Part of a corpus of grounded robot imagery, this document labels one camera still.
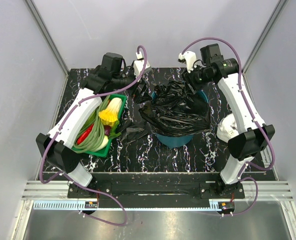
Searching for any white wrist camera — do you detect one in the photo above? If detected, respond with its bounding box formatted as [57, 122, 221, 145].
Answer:
[178, 51, 197, 73]
[133, 60, 152, 77]

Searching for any green vegetable basket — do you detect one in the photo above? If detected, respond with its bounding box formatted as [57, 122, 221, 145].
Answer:
[75, 94, 127, 157]

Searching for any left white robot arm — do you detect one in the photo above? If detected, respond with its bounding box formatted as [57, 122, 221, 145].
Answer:
[36, 45, 150, 198]

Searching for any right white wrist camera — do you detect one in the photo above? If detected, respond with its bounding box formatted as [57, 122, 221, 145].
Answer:
[178, 51, 197, 73]

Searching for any red chili pepper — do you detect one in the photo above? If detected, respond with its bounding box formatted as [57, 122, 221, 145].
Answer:
[77, 124, 94, 145]

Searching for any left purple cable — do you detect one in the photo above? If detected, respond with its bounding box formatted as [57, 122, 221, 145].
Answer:
[38, 45, 148, 227]

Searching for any teal trash bin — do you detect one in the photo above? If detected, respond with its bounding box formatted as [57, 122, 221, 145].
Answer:
[152, 90, 209, 149]

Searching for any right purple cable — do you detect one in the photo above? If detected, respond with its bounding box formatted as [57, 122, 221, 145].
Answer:
[181, 37, 275, 217]

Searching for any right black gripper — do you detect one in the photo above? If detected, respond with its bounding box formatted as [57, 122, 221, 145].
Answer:
[180, 63, 212, 96]

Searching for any yellow white napa cabbage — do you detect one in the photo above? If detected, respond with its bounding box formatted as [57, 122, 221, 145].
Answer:
[99, 97, 122, 127]

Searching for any aluminium frame rail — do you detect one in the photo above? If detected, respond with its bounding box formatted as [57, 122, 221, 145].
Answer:
[242, 73, 293, 202]

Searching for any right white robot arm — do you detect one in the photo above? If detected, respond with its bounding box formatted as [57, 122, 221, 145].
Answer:
[178, 43, 275, 198]

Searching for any white round vegetable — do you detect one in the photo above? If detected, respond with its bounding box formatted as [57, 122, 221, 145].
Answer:
[95, 135, 109, 152]

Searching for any black trash bag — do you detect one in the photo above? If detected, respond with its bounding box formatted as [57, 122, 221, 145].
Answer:
[117, 120, 149, 145]
[139, 80, 210, 137]

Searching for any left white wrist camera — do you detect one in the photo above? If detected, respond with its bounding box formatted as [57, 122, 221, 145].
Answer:
[133, 60, 152, 77]

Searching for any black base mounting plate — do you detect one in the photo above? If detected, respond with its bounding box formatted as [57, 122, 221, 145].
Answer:
[68, 172, 245, 200]

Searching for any purple onion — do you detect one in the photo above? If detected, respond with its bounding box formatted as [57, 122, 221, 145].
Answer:
[104, 125, 112, 136]

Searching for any purple cable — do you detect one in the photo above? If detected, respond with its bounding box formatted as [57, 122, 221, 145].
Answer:
[38, 45, 148, 227]
[181, 37, 275, 217]

